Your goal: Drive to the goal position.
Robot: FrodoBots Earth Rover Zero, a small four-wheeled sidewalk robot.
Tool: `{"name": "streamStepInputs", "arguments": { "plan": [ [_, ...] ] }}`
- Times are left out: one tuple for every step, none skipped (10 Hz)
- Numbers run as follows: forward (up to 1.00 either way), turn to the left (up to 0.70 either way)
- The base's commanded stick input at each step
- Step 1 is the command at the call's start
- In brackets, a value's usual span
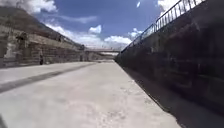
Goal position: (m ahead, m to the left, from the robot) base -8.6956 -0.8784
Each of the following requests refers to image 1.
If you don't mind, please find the pale cracked concrete ground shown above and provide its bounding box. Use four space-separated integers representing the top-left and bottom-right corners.
0 59 224 128

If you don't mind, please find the dark metal railing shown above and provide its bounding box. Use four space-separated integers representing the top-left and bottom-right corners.
120 0 208 54

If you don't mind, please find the dry brown hillside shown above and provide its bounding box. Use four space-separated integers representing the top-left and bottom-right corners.
0 5 84 48

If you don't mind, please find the dark concrete wall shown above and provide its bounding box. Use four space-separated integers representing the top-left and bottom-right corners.
114 0 224 118

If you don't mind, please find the person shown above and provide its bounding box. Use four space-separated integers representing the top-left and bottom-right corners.
38 54 45 66

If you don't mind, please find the concrete bridge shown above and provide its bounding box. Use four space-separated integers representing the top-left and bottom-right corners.
84 48 121 62

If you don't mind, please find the stepped stone retaining wall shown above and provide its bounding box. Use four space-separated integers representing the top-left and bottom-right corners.
0 24 88 69

